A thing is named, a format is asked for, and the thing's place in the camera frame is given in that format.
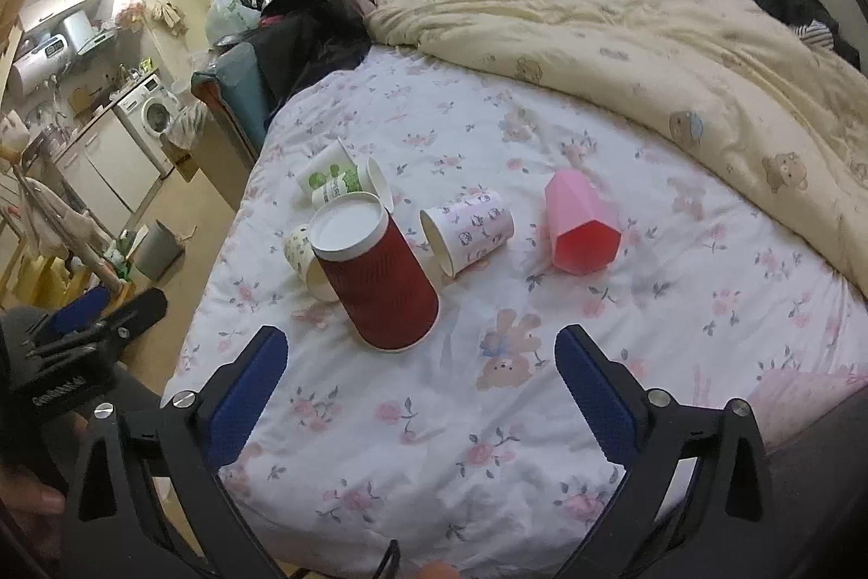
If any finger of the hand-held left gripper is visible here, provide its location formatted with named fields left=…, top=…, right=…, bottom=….
left=33, top=287, right=169, bottom=360
left=41, top=286, right=113, bottom=344

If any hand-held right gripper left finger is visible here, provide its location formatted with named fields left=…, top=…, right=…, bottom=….
left=61, top=325, right=289, bottom=579

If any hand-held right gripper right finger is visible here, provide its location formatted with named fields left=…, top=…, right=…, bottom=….
left=549, top=323, right=772, bottom=579

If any cream patterned paper cup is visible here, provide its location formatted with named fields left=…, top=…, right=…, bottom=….
left=283, top=222, right=340, bottom=303

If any pink faceted plastic cup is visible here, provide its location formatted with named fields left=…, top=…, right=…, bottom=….
left=544, top=168, right=623, bottom=276

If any red ribbed paper cup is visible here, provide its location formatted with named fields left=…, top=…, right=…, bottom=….
left=308, top=191, right=442, bottom=353

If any white cup with cartoon print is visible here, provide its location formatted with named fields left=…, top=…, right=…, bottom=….
left=418, top=189, right=516, bottom=279

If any white cup with green print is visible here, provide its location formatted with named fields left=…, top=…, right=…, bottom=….
left=296, top=138, right=395, bottom=214

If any person's left hand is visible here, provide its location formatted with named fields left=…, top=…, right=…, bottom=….
left=0, top=470, right=67, bottom=553

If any grey trash bin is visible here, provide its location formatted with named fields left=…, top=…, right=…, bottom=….
left=134, top=219, right=186, bottom=283

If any drying rack with clothes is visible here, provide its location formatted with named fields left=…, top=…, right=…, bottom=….
left=0, top=168, right=133, bottom=298

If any white kitchen base cabinet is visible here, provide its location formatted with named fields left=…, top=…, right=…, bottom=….
left=53, top=111, right=158, bottom=215

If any white floral bed sheet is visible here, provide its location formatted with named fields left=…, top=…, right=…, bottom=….
left=161, top=43, right=868, bottom=579

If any white washing machine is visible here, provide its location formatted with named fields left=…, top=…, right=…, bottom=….
left=114, top=73, right=181, bottom=177

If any clear trash bag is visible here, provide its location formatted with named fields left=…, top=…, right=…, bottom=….
left=164, top=99, right=208, bottom=150

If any teal bed footboard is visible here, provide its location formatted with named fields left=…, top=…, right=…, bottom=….
left=191, top=42, right=273, bottom=208

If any white water heater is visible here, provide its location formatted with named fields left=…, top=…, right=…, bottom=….
left=11, top=31, right=70, bottom=93

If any range hood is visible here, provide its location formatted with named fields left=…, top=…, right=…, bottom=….
left=62, top=11, right=122, bottom=56

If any white plastic bag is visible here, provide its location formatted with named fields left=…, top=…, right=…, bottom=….
left=203, top=0, right=257, bottom=46

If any pile of dark clothes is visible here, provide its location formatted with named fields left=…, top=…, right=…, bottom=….
left=250, top=0, right=378, bottom=109

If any cream bear print quilt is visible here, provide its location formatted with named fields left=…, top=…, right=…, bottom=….
left=365, top=0, right=868, bottom=303

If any striped cloth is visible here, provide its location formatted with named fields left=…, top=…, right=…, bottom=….
left=788, top=18, right=837, bottom=52

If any black garment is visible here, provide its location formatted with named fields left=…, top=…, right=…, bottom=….
left=751, top=0, right=864, bottom=68

